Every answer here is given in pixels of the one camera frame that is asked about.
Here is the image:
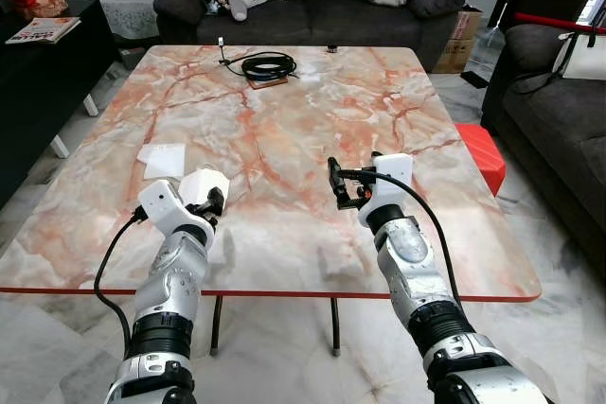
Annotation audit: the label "white tissue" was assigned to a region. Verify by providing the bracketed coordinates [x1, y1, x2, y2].
[178, 167, 232, 208]

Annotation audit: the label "marble table red edge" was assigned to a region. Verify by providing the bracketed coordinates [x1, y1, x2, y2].
[0, 44, 544, 304]

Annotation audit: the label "flat white paper napkin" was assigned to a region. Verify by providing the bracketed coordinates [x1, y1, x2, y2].
[137, 143, 188, 181]

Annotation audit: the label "brown square coaster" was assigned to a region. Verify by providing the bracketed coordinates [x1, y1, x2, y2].
[247, 76, 291, 91]

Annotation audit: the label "black table leg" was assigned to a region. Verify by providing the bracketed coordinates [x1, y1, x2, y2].
[208, 295, 225, 358]
[328, 297, 342, 358]

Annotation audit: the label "red plastic stool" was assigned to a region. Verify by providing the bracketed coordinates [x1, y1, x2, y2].
[454, 122, 508, 198]

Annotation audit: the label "dark grey long sofa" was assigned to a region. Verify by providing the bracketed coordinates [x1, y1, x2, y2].
[153, 0, 467, 73]

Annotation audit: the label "brown cardboard box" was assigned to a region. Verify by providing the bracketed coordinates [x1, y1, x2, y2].
[433, 8, 485, 75]

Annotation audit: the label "black low cabinet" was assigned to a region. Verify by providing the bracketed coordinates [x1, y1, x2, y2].
[0, 0, 120, 208]

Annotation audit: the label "dark grey side sofa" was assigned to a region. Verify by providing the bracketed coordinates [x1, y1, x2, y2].
[480, 23, 606, 268]

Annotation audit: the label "white lace covered side table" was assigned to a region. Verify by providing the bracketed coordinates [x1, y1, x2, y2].
[98, 0, 163, 42]

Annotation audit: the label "red and white magazine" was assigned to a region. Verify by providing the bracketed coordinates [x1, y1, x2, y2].
[5, 15, 82, 46]

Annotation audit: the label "red bar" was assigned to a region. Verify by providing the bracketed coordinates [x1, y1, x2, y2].
[513, 11, 606, 37]

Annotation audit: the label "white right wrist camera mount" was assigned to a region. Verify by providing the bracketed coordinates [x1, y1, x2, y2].
[358, 152, 416, 226]

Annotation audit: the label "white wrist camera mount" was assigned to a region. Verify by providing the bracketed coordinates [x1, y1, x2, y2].
[137, 178, 205, 236]
[358, 152, 416, 226]

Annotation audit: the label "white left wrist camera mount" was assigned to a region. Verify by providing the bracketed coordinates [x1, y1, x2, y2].
[137, 178, 205, 236]

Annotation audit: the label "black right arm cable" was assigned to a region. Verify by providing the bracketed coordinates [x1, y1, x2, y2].
[334, 167, 464, 308]

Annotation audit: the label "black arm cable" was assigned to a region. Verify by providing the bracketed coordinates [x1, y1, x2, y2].
[93, 207, 151, 358]
[334, 167, 464, 308]

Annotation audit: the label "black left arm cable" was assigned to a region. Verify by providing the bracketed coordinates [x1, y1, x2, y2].
[93, 207, 151, 358]

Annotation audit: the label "coiled black cable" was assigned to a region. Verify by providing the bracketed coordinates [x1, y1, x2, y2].
[218, 39, 300, 83]

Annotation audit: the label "white handbag black straps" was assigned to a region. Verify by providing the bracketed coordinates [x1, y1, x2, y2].
[511, 5, 606, 97]

